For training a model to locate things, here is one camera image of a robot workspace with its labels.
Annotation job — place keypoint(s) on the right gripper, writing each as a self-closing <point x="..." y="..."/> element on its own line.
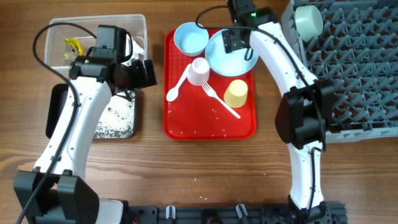
<point x="231" y="43"/>

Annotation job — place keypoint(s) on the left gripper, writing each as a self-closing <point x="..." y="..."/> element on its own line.
<point x="138" y="66"/>

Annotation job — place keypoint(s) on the white napkin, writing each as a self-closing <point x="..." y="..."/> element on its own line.
<point x="136" y="50"/>

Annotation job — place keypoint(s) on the yellow snack wrapper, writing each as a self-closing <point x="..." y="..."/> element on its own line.
<point x="73" y="49"/>

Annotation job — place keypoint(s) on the light blue plate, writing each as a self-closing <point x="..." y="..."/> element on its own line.
<point x="229" y="65"/>

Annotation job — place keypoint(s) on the mint green bowl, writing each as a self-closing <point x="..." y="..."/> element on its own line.
<point x="309" y="22"/>

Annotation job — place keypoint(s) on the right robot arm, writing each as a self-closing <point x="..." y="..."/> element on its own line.
<point x="305" y="109"/>

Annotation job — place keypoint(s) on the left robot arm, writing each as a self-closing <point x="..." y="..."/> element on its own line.
<point x="55" y="191"/>

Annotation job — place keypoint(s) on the clear plastic waste bin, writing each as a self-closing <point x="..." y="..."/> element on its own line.
<point x="55" y="45"/>

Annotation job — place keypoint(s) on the black food waste tray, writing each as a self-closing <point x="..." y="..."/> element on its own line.
<point x="116" y="121"/>

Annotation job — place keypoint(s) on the grey dishwasher rack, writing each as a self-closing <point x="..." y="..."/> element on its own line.
<point x="357" y="52"/>

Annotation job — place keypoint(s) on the light blue small bowl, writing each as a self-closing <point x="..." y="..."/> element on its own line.
<point x="191" y="39"/>

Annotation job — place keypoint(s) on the white plastic cup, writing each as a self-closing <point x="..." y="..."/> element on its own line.
<point x="199" y="71"/>

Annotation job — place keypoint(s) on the white plastic spoon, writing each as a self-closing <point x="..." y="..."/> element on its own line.
<point x="172" y="94"/>

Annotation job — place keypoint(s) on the yellow plastic cup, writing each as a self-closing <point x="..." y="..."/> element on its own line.
<point x="235" y="95"/>

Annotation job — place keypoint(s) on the white plastic fork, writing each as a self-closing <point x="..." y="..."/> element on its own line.
<point x="211" y="93"/>

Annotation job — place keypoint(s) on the red serving tray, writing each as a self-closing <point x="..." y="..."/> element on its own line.
<point x="194" y="116"/>

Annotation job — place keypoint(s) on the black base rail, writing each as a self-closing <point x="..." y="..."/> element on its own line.
<point x="277" y="213"/>

